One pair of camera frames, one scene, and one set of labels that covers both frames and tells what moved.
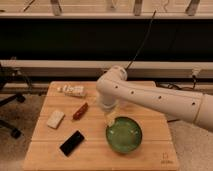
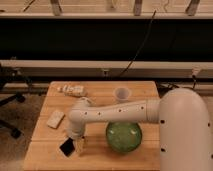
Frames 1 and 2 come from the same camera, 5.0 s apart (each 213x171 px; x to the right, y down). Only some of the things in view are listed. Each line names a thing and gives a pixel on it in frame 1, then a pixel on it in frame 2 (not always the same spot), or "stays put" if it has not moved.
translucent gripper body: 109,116 -> 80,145
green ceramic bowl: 124,135 stays put
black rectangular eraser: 71,144 stays put
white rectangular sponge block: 55,119 stays put
